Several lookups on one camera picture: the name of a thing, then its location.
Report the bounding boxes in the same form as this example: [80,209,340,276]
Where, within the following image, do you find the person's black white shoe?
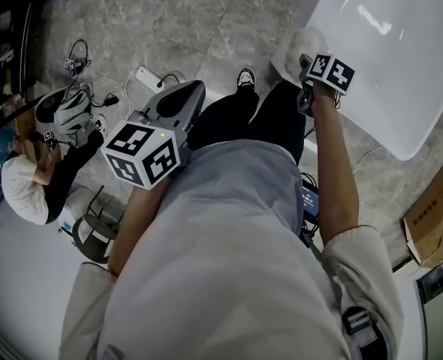
[237,66,257,89]

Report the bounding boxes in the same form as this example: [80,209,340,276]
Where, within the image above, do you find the person's right forearm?
[310,82,360,248]

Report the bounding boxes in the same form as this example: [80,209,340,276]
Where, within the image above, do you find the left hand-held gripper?
[100,79,206,191]

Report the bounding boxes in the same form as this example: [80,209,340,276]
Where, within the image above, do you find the white bathtub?
[270,0,443,161]

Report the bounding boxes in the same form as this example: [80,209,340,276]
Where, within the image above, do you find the brown cardboard box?
[399,166,443,269]

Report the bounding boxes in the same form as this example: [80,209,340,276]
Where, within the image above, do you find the small device with black cable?
[62,38,93,77]

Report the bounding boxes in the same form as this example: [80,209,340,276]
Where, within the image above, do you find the black metal stool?
[71,184,123,265]

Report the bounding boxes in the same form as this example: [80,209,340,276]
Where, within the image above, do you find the person's left forearm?
[107,176,170,284]

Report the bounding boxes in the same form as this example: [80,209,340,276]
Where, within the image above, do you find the black metal rack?
[0,0,72,127]

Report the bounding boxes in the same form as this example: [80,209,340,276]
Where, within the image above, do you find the person's grey shirt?
[58,140,406,360]

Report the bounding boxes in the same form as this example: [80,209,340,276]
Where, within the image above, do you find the black device with blue screen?
[299,172,323,238]

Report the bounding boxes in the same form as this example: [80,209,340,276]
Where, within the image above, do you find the white vented helmet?
[53,88,94,142]

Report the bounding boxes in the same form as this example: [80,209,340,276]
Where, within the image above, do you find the white floor cable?
[352,143,386,173]

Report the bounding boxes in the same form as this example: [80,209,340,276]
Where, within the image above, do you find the black strap buckle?
[340,305,378,347]

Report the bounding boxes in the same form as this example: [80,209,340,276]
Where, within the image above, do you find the white power strip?
[135,65,167,92]

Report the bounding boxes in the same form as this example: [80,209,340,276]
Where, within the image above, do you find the white appliance with dark window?
[412,251,443,360]

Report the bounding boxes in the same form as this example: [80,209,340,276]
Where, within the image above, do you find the person's black trousers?
[187,79,307,167]

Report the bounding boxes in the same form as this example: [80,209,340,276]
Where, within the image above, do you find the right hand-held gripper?
[297,53,357,118]

